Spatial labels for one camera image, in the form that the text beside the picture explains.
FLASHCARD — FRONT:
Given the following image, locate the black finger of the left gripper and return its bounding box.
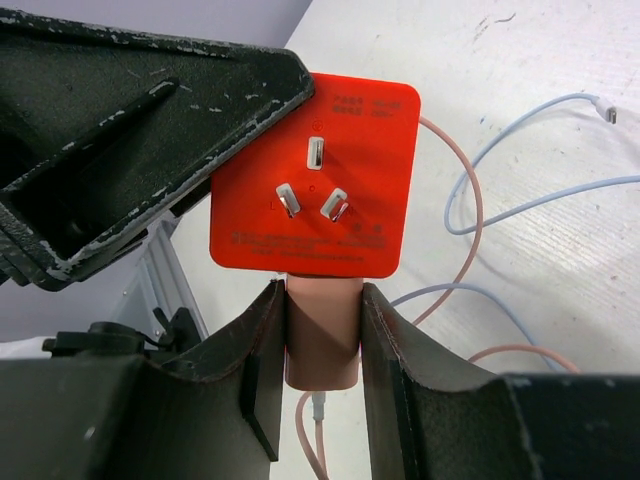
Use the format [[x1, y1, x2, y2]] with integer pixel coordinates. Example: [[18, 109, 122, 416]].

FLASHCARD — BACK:
[[1, 12, 314, 291]]

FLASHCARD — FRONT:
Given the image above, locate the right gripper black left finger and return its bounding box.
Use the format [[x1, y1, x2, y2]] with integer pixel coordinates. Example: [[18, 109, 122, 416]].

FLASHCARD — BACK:
[[1, 281, 285, 479]]

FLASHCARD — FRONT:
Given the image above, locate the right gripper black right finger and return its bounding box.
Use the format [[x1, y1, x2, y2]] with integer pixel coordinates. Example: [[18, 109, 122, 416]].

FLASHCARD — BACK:
[[361, 284, 639, 479]]

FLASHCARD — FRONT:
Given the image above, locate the pink usb charger plug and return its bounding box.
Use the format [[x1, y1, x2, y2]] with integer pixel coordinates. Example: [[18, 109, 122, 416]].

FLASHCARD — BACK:
[[285, 274, 364, 391]]

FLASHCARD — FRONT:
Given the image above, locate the red cube socket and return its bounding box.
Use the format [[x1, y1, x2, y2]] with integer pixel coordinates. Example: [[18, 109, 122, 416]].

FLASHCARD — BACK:
[[209, 73, 421, 278]]

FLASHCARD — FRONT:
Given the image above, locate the blue usb cable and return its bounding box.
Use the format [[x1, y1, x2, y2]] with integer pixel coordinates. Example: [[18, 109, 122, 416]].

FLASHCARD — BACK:
[[389, 92, 640, 374]]

